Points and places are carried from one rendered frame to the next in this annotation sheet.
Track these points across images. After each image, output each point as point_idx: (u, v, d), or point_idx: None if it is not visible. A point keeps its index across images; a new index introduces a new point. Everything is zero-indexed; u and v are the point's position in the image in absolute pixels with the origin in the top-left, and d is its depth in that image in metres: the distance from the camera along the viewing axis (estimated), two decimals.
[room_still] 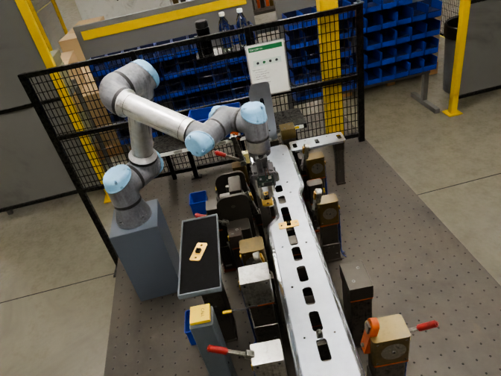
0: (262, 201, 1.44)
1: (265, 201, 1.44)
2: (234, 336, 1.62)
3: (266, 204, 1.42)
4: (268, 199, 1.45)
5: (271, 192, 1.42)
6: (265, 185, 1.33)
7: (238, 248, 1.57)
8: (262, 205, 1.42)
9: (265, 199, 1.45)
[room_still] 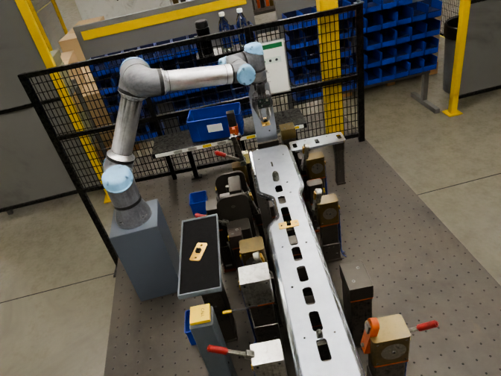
0: (262, 122, 1.91)
1: (265, 122, 1.90)
2: (234, 336, 1.62)
3: (265, 124, 1.89)
4: (266, 121, 1.91)
5: (268, 115, 1.89)
6: (264, 107, 1.79)
7: (238, 248, 1.57)
8: (262, 125, 1.88)
9: (264, 121, 1.91)
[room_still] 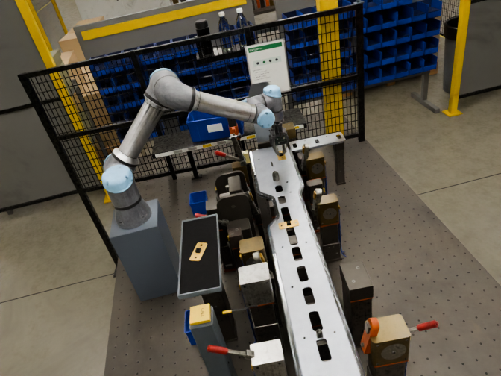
0: (278, 157, 2.02)
1: (280, 157, 2.02)
2: (234, 336, 1.62)
3: (281, 159, 2.00)
4: (282, 156, 2.03)
5: (284, 150, 2.00)
6: (280, 143, 1.91)
7: (238, 248, 1.57)
8: (279, 160, 2.00)
9: (280, 156, 2.03)
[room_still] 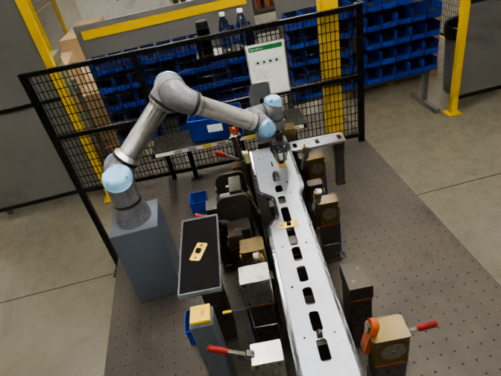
0: (279, 164, 2.05)
1: (281, 164, 2.05)
2: (234, 336, 1.62)
3: (282, 166, 2.03)
4: (282, 163, 2.05)
5: (284, 157, 2.03)
6: (281, 151, 1.94)
7: (238, 248, 1.57)
8: (279, 167, 2.03)
9: (280, 163, 2.05)
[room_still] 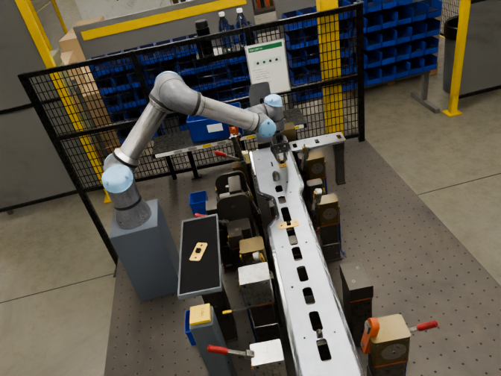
0: (279, 164, 2.05)
1: (281, 164, 2.05)
2: (234, 336, 1.62)
3: (282, 166, 2.03)
4: (282, 163, 2.05)
5: (285, 157, 2.03)
6: (282, 151, 1.93)
7: (238, 248, 1.57)
8: (279, 167, 2.03)
9: (281, 163, 2.05)
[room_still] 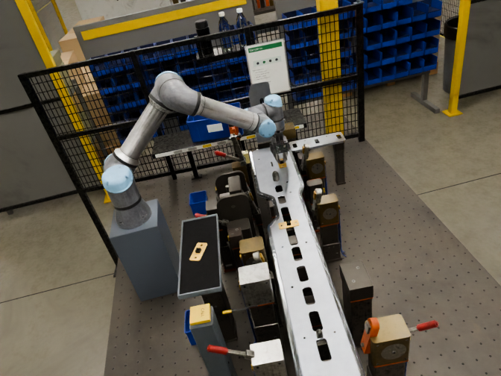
0: (279, 164, 2.05)
1: (281, 164, 2.05)
2: (234, 336, 1.62)
3: (282, 166, 2.03)
4: (282, 163, 2.05)
5: (285, 157, 2.03)
6: (282, 151, 1.93)
7: (238, 248, 1.57)
8: (279, 167, 2.03)
9: (281, 163, 2.05)
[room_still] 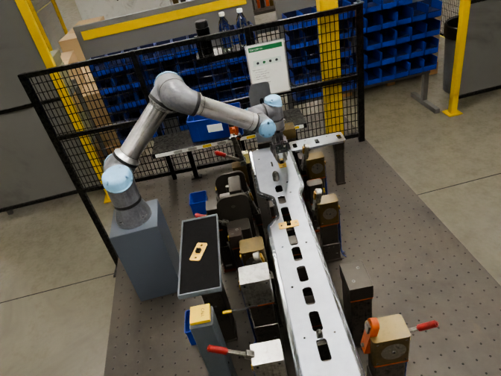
0: (279, 164, 2.05)
1: (281, 164, 2.05)
2: (234, 336, 1.62)
3: (282, 166, 2.03)
4: (282, 163, 2.05)
5: (285, 157, 2.03)
6: (281, 151, 1.93)
7: (238, 248, 1.57)
8: (279, 167, 2.03)
9: (281, 163, 2.05)
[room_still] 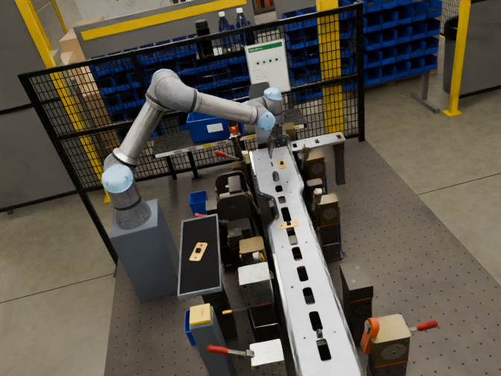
0: (279, 165, 2.05)
1: (281, 165, 2.05)
2: (234, 336, 1.62)
3: (282, 167, 2.03)
4: (282, 164, 2.05)
5: (289, 150, 2.01)
6: (280, 145, 1.92)
7: (238, 248, 1.57)
8: (279, 168, 2.03)
9: (281, 164, 2.05)
